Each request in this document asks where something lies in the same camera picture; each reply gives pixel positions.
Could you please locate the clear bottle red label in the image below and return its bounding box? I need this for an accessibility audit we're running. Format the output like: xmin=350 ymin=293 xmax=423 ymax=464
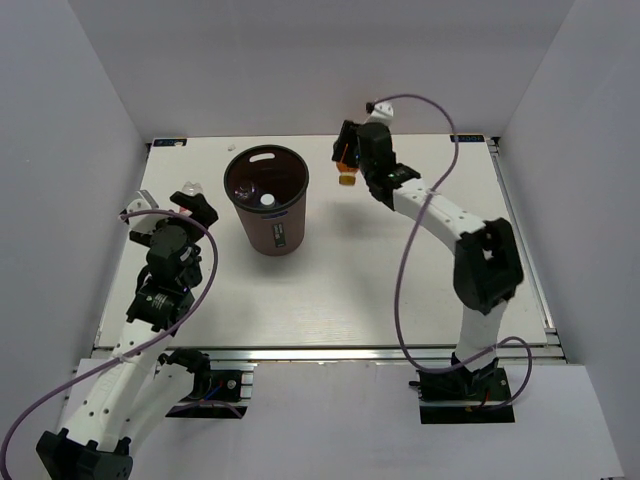
xmin=178 ymin=181 xmax=204 ymax=216

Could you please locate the orange bottle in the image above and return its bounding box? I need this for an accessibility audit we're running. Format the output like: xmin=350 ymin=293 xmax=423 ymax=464
xmin=336 ymin=144 xmax=358 ymax=186

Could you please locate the blue label water bottle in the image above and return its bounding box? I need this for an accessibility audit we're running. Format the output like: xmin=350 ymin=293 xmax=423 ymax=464
xmin=259 ymin=193 xmax=277 ymax=209
xmin=233 ymin=179 xmax=258 ymax=204

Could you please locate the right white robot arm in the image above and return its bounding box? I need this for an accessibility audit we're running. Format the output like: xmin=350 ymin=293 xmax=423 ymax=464
xmin=332 ymin=120 xmax=524 ymax=399

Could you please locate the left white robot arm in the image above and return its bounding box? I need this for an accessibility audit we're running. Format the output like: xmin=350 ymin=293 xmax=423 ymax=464
xmin=36 ymin=190 xmax=218 ymax=479

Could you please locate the brown plastic waste bin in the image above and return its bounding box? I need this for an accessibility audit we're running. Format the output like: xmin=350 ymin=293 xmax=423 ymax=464
xmin=223 ymin=144 xmax=310 ymax=256

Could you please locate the left blue corner sticker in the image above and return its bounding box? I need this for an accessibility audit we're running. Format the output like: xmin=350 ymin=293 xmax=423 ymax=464
xmin=152 ymin=138 xmax=187 ymax=148

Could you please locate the blue corner sticker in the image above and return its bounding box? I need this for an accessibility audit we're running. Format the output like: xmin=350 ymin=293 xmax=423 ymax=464
xmin=152 ymin=138 xmax=187 ymax=148
xmin=450 ymin=134 xmax=486 ymax=143

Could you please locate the right blue corner sticker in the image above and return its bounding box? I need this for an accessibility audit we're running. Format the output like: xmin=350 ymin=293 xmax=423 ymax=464
xmin=450 ymin=134 xmax=486 ymax=143

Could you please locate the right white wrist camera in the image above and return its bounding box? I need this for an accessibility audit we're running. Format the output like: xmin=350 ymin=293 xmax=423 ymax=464
xmin=364 ymin=101 xmax=394 ymax=127

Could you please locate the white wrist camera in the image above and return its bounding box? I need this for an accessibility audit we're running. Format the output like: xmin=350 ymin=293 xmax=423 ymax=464
xmin=364 ymin=101 xmax=394 ymax=127
xmin=120 ymin=190 xmax=162 ymax=229

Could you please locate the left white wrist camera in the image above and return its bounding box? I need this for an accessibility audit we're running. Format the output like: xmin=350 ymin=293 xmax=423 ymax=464
xmin=120 ymin=190 xmax=162 ymax=229

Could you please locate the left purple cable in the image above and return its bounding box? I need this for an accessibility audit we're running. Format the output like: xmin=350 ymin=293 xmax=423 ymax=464
xmin=0 ymin=209 xmax=220 ymax=469

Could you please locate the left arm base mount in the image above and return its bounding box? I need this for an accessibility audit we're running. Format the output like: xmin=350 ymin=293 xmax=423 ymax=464
xmin=156 ymin=349 xmax=254 ymax=419

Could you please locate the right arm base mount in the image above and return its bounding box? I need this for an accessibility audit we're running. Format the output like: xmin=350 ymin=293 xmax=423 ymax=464
xmin=408 ymin=358 xmax=515 ymax=425

